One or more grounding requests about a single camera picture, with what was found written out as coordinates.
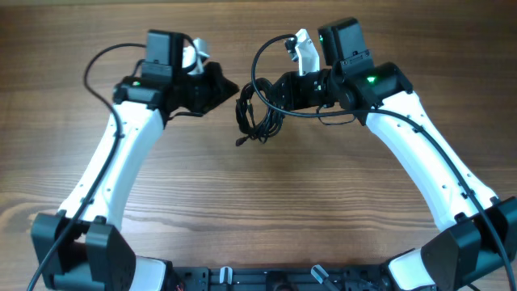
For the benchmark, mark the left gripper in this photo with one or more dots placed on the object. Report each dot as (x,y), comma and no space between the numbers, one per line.
(221,89)

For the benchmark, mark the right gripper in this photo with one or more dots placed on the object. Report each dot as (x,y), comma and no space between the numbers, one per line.
(294,100)

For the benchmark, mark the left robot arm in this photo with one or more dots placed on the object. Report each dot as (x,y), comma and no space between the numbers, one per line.
(80,246)

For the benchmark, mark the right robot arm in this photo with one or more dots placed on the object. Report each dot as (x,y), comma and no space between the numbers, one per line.
(477,230)

